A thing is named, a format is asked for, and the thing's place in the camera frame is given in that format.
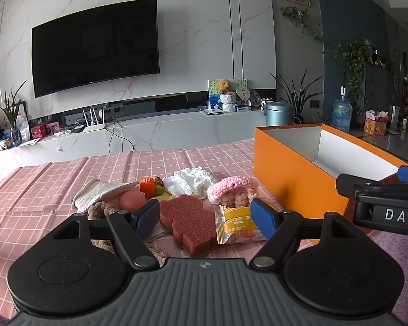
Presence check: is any yellow snack packet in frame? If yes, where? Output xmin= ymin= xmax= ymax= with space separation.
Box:
xmin=214 ymin=205 xmax=267 ymax=245

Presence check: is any white towel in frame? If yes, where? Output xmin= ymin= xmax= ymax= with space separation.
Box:
xmin=71 ymin=178 xmax=139 ymax=211

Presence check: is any hanging vine plant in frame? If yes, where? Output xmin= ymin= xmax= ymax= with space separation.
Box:
xmin=279 ymin=6 xmax=325 ymax=45

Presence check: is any white plastic bag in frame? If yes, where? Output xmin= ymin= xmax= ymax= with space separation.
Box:
xmin=162 ymin=166 xmax=213 ymax=199

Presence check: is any white marble TV cabinet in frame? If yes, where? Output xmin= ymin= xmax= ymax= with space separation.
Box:
xmin=0 ymin=109 xmax=269 ymax=184

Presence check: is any orange cardboard box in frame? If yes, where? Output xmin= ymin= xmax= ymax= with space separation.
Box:
xmin=254 ymin=123 xmax=408 ymax=245

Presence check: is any red gift box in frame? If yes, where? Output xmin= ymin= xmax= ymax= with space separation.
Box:
xmin=364 ymin=109 xmax=390 ymax=137

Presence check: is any pink checkered tablecloth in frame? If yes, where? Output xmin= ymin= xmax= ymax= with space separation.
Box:
xmin=0 ymin=138 xmax=385 ymax=323

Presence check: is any white router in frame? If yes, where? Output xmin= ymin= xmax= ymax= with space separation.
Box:
xmin=82 ymin=107 xmax=107 ymax=133

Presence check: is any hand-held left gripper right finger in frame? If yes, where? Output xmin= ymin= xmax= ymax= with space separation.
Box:
xmin=249 ymin=199 xmax=359 ymax=271

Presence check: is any pink crochet mushroom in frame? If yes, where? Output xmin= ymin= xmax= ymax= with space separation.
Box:
xmin=207 ymin=176 xmax=259 ymax=208

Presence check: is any orange crochet strawberry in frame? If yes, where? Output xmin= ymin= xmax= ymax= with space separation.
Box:
xmin=139 ymin=176 xmax=164 ymax=198

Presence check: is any long-leaf potted plant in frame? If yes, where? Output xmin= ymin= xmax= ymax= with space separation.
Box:
xmin=270 ymin=68 xmax=323 ymax=124

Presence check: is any purple rug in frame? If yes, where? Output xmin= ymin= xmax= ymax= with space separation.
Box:
xmin=374 ymin=226 xmax=408 ymax=326

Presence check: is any green plant in glass vase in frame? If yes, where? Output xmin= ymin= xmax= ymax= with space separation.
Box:
xmin=0 ymin=81 xmax=27 ymax=146

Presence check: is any blue-grey trash can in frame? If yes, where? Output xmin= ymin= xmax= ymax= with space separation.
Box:
xmin=263 ymin=101 xmax=295 ymax=126

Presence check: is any black wall television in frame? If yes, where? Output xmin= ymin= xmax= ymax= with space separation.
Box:
xmin=31 ymin=0 xmax=161 ymax=98

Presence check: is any pink foam ball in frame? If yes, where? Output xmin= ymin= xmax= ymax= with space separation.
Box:
xmin=118 ymin=190 xmax=147 ymax=211

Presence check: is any teddy bear in pot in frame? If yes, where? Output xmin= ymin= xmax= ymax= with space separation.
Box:
xmin=208 ymin=79 xmax=248 ymax=109

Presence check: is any trailing pothos plant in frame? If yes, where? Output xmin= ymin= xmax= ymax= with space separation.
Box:
xmin=330 ymin=39 xmax=373 ymax=114

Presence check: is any red-brown sponge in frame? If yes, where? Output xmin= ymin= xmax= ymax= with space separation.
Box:
xmin=159 ymin=194 xmax=218 ymax=258

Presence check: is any black cable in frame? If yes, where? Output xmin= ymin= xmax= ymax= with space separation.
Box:
xmin=108 ymin=119 xmax=137 ymax=152

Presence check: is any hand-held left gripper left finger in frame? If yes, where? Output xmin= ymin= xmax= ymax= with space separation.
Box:
xmin=51 ymin=200 xmax=161 ymax=271

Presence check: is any blue water jug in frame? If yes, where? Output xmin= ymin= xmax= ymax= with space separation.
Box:
xmin=331 ymin=86 xmax=353 ymax=133

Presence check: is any white crochet pot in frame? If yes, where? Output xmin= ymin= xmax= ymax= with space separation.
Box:
xmin=220 ymin=93 xmax=237 ymax=112

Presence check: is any grey cabinet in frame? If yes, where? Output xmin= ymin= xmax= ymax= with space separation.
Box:
xmin=360 ymin=61 xmax=400 ymax=133

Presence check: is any round white hand fan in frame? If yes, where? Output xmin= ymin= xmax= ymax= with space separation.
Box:
xmin=236 ymin=86 xmax=251 ymax=106

